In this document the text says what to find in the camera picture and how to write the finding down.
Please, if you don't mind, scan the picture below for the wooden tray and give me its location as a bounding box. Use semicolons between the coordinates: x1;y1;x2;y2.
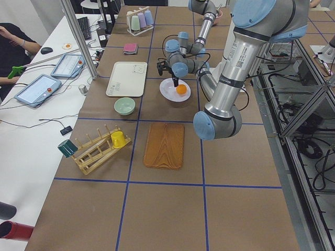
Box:
143;122;185;170

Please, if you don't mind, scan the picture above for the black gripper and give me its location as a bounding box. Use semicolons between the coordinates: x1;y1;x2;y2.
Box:
170;70;179;87

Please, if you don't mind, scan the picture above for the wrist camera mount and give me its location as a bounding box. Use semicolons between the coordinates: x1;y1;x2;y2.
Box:
157;59;171;76

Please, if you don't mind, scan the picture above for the small black device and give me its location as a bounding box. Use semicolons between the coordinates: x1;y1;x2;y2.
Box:
60;126;73;135

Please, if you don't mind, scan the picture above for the red cylinder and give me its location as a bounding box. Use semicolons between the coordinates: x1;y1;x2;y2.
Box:
1;221;34;241

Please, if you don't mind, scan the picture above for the wooden mug drying rack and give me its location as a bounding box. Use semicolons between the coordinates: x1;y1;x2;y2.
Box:
71;125;131;175

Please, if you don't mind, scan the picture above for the white wire cup rack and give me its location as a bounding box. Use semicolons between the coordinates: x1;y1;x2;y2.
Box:
126;6;154;36

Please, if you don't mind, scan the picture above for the yellow mug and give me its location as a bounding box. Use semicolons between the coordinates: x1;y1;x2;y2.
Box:
111;131;127;149

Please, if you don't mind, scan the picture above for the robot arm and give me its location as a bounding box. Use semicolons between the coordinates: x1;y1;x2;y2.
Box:
165;1;309;140
164;0;217;55

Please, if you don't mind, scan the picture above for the aluminium frame post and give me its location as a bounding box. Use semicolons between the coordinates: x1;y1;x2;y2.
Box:
60;0;98;80

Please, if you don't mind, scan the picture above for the black keyboard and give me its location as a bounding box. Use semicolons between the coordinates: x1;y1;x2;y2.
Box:
77;17;92;40

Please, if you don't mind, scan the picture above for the dark green mug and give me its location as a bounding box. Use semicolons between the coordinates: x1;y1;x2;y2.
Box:
58;139;78;158

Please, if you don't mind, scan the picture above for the white round plate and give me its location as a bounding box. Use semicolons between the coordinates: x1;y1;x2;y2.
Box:
160;78;191;102

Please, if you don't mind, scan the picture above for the purple cup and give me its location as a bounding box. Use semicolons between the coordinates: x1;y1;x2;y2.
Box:
137;12;147;29

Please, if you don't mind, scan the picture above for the person in black shirt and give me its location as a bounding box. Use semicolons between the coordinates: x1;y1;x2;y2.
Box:
1;23;41;100

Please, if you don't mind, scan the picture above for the cream bear tray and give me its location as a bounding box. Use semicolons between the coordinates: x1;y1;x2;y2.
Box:
106;62;148;97

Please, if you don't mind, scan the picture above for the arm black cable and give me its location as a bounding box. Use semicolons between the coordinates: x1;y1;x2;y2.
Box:
183;52;211;76
162;34;184;53

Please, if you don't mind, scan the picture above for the black computer mouse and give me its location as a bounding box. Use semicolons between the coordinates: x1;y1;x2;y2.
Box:
40;47;53;55

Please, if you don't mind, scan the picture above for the far teach pendant tablet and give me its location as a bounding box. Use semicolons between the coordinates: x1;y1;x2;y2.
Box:
51;54;85;78

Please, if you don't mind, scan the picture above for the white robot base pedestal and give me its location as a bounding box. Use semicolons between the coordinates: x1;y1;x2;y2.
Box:
209;10;249;93

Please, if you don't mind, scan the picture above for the green bowl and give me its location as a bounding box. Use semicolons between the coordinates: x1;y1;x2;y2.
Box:
114;97;136;116

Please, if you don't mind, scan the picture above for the pink bowl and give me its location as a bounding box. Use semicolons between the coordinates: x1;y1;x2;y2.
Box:
213;9;223;26

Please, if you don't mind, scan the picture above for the teach pendant tablet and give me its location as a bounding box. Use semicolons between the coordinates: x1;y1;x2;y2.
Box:
14;74;62;108
51;54;85;78

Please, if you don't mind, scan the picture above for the near teach pendant tablet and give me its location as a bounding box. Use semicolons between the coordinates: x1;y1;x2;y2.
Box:
14;74;62;108

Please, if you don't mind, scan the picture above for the orange fruit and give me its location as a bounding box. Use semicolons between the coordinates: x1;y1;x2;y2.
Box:
176;84;187;95

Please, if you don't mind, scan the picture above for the blue cup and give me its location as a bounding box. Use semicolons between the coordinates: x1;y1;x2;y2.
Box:
144;9;153;26

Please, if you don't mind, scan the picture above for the small metal cylinder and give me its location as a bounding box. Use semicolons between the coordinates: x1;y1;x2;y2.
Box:
78;84;88;96

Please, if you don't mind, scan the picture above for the grey cloth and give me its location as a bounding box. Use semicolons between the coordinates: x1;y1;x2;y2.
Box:
122;43;139;55

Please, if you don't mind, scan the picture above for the green cup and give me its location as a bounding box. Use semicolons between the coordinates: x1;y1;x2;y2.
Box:
131;15;141;32

